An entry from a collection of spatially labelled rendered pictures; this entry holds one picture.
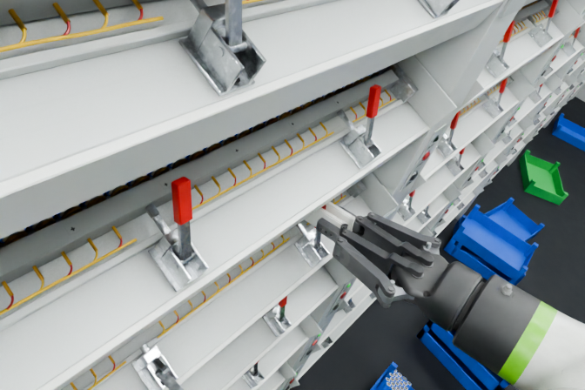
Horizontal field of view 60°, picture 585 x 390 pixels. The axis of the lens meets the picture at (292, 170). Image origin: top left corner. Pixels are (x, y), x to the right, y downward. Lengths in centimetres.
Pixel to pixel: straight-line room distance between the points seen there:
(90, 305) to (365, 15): 30
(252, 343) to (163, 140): 61
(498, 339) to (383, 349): 131
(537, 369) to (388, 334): 136
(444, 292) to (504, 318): 6
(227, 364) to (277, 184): 38
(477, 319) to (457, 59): 32
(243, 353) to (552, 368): 45
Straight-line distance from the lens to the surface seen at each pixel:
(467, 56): 68
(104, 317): 40
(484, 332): 58
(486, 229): 241
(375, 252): 62
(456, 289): 59
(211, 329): 62
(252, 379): 101
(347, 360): 179
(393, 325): 194
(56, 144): 24
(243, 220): 47
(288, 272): 69
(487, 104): 127
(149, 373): 57
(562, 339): 58
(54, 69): 26
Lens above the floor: 146
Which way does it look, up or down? 40 degrees down
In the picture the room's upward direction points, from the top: 21 degrees clockwise
